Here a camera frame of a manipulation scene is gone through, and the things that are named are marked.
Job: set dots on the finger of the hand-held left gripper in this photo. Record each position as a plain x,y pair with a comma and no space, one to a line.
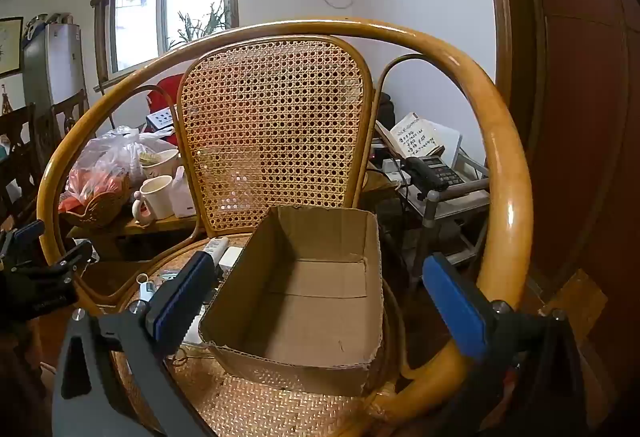
27,230
70,259

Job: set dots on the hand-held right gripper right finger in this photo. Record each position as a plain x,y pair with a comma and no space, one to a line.
455,307

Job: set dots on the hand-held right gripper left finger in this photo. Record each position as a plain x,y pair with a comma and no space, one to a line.
180,302

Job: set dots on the white remote control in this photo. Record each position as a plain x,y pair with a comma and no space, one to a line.
216,248

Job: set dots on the cardboard box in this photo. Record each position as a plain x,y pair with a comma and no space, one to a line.
310,307

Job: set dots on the white paper packet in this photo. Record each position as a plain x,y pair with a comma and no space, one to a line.
192,334

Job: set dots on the small metal part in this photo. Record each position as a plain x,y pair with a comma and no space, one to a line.
145,289

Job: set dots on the wicker basket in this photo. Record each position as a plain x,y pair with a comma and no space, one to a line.
97,213

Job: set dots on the wooden side table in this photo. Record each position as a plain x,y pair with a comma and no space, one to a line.
150,229

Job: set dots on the dark wooden dining chair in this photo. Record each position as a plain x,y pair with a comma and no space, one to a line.
70,112
20,152

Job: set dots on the metal cart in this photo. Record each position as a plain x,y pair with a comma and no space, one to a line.
431,217

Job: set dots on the clear plastic bag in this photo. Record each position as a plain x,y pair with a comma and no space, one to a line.
105,162

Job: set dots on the white tissue carton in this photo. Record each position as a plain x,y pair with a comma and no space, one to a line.
181,197

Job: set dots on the white mug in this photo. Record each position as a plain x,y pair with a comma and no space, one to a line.
162,164
157,197

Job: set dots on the white mug rear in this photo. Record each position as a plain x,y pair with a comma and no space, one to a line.
162,164

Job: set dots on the black desk telephone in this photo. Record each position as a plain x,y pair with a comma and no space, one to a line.
437,173

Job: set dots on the blue and white box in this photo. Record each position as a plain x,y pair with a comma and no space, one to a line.
161,119

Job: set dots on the white flat panel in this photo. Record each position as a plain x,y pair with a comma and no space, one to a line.
450,139

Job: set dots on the grey refrigerator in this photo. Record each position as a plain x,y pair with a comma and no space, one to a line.
55,62

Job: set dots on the open notebook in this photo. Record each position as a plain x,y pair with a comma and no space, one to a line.
415,134

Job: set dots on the framed picture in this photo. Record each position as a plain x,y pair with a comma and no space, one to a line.
10,47

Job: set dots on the rattan cane armchair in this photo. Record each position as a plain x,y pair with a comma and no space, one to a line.
275,117

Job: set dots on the brown wooden door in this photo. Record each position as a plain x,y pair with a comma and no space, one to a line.
575,117

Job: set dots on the window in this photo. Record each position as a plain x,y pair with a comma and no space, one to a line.
135,17

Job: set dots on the green potted plant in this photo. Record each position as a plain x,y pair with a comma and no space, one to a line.
192,28

